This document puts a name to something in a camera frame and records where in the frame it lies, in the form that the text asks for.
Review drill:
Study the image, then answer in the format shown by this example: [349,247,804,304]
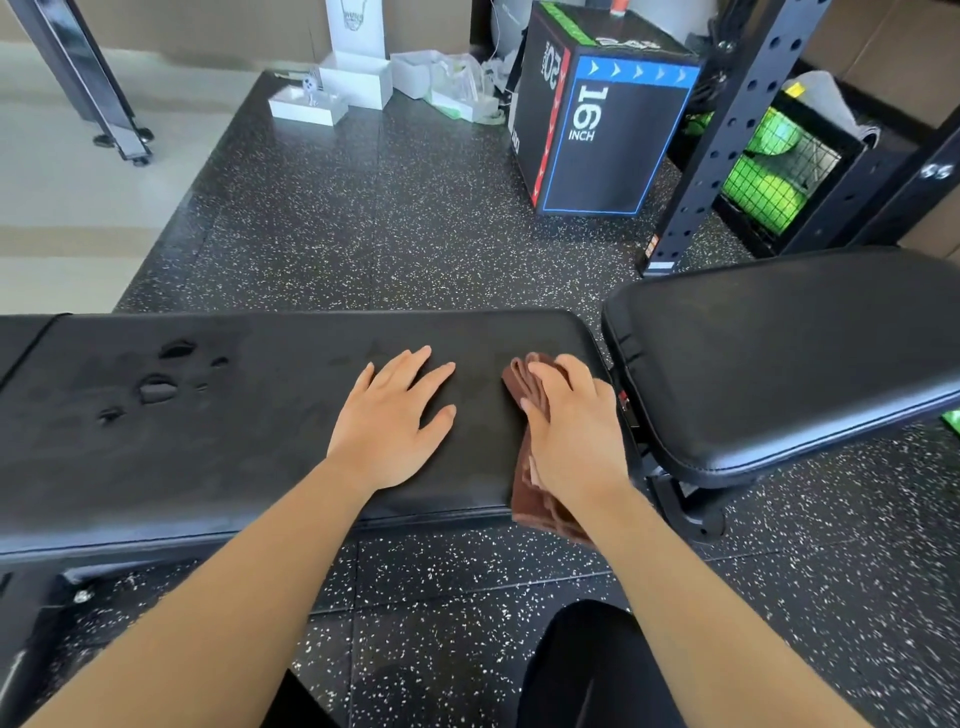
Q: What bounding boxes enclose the black wire storage basket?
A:
[678,71,913,260]

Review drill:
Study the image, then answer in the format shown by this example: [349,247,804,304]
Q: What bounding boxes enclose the person's left leg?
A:
[258,667,339,728]

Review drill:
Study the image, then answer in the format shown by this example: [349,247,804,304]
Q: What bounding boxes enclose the white printed box lid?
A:
[324,0,388,60]

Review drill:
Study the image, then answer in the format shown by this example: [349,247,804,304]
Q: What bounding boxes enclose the person's right leg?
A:
[517,599,669,728]

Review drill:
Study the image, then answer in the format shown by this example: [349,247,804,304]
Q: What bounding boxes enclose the black perforated steel rack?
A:
[637,0,960,279]

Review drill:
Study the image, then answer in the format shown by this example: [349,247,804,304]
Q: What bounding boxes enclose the brown cleaning cloth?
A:
[500,352,601,549]

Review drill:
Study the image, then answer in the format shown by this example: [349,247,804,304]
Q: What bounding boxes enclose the green foam roller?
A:
[721,153,810,235]
[749,107,805,157]

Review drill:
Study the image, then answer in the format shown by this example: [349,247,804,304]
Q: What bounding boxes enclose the person's leg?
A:
[258,667,339,728]
[517,599,669,728]

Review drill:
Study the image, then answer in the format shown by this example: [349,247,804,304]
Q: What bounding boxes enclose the flat white box tray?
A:
[267,84,350,127]

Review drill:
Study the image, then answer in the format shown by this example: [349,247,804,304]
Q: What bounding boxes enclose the clear plastic bags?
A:
[428,53,505,125]

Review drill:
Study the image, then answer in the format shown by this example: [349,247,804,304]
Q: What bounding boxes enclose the person's right forearm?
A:
[562,479,875,728]

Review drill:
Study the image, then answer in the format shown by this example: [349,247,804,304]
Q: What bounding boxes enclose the black padded weight bench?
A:
[0,245,960,728]

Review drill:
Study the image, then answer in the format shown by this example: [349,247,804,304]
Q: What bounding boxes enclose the white exercise ball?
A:
[491,0,535,60]
[626,0,718,48]

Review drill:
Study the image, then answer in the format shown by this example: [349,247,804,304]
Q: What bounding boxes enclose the person's right hand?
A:
[519,353,631,519]

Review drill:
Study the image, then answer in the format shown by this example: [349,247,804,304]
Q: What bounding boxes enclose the grey rolled mat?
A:
[783,71,883,149]

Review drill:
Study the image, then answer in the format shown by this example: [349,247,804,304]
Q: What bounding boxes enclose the person's left hand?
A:
[326,344,459,493]

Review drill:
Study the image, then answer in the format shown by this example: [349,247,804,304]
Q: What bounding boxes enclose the person's left forearm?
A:
[26,461,376,728]

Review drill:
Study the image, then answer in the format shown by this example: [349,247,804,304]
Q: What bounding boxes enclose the black machine frame leg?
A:
[7,0,155,166]

